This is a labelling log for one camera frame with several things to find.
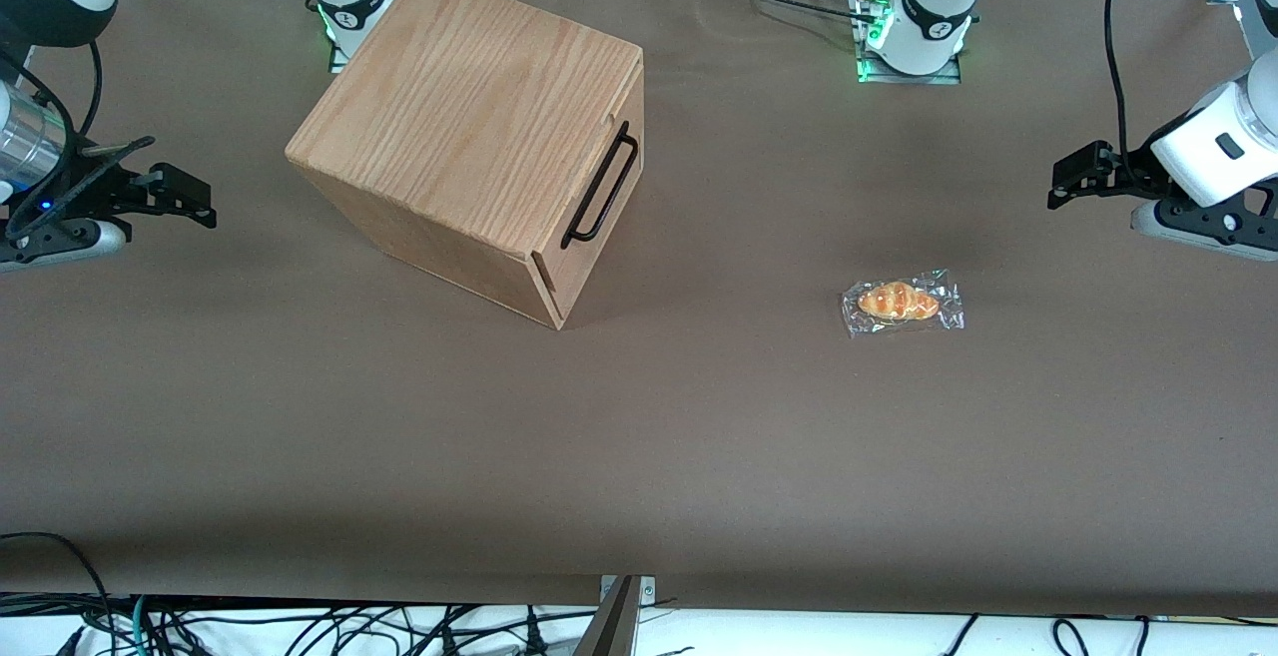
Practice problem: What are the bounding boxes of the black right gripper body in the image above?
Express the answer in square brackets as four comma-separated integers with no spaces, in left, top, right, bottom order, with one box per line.
[5,172,131,238]

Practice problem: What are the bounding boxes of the wooden drawer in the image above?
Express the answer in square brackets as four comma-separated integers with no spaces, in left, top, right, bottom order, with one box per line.
[532,49,646,330]

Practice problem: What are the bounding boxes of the black metal drawer handle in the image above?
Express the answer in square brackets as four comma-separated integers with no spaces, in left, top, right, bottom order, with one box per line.
[560,121,641,251]

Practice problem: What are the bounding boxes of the plastic-wrapped croissant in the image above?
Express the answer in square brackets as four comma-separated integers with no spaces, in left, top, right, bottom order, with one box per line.
[841,270,966,339]

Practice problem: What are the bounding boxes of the wooden cabinet box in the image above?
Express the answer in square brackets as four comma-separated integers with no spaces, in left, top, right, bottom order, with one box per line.
[285,0,645,330]

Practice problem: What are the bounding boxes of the dark metal strut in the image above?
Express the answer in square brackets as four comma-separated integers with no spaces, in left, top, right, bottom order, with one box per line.
[572,576,640,656]

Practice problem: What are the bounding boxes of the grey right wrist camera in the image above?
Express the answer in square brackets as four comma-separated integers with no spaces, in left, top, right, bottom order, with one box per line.
[0,220,129,274]

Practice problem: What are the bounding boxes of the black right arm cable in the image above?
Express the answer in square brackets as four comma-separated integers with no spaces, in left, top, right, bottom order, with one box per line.
[0,40,157,238]

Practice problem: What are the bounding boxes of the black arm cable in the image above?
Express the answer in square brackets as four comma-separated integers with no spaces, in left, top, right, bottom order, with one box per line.
[0,40,157,238]
[1102,0,1141,174]

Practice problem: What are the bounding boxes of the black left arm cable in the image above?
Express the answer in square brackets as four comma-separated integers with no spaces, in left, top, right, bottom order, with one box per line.
[1102,0,1141,174]

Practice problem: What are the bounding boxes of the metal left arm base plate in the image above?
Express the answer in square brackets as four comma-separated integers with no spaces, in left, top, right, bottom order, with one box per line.
[851,0,964,86]

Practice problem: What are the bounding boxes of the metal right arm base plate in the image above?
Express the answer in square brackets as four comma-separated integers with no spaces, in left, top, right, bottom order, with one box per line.
[327,0,410,74]

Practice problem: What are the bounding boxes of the black looped cable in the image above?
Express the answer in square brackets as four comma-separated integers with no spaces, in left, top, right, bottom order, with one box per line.
[0,531,116,656]

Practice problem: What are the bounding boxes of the long black table cable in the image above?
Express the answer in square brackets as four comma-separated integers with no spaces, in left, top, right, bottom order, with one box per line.
[711,0,880,24]

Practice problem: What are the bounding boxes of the tangled black cables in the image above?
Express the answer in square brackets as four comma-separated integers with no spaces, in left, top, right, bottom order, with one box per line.
[0,591,600,656]

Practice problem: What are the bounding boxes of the silver metal edge bracket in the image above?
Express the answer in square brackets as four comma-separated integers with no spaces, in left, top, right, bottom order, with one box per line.
[599,575,657,606]

